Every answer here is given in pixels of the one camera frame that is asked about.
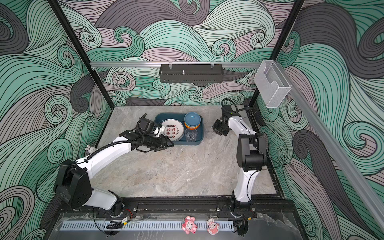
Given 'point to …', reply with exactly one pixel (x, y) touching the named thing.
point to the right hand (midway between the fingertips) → (215, 129)
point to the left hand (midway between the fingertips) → (171, 145)
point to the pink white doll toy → (213, 227)
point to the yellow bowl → (192, 127)
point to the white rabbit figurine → (90, 149)
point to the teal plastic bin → (191, 119)
